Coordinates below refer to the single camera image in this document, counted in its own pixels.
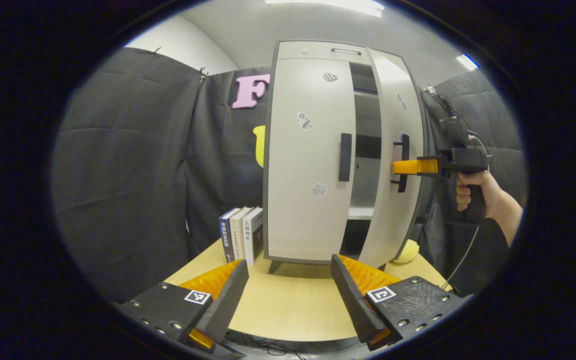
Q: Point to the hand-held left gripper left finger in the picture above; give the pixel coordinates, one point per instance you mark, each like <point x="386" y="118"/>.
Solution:
<point x="225" y="305"/>

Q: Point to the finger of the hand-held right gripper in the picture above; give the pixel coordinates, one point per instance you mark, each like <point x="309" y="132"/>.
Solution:
<point x="413" y="166"/>

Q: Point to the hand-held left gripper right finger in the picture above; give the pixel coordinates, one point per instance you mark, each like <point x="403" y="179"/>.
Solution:
<point x="355" y="305"/>

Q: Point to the grey shoe cabinet door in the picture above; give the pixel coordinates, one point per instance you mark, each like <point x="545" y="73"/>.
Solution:
<point x="393" y="215"/>
<point x="303" y="165"/>

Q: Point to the grey double-door shoe cabinet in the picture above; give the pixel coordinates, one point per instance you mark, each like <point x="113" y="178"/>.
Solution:
<point x="308" y="150"/>

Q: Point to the white cabinet shelf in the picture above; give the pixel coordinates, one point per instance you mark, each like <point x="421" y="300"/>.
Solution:
<point x="365" y="95"/>

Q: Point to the grey cabinet drawer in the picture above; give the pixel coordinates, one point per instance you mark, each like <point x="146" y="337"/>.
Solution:
<point x="318" y="50"/>

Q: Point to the dark blue book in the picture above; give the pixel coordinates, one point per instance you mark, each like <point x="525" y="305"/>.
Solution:
<point x="226" y="235"/>

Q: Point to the white book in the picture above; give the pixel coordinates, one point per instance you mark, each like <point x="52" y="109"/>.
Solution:
<point x="238" y="232"/>

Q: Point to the yellow plush ball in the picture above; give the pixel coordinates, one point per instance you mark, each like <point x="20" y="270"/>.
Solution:
<point x="406" y="251"/>

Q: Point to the small ceiling light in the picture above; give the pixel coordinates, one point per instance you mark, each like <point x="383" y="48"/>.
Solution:
<point x="467" y="62"/>

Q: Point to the black backdrop cloth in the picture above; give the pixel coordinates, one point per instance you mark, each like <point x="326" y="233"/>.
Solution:
<point x="118" y="165"/>

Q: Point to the long ceiling light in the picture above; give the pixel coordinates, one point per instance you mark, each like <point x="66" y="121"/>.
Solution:
<point x="333" y="4"/>

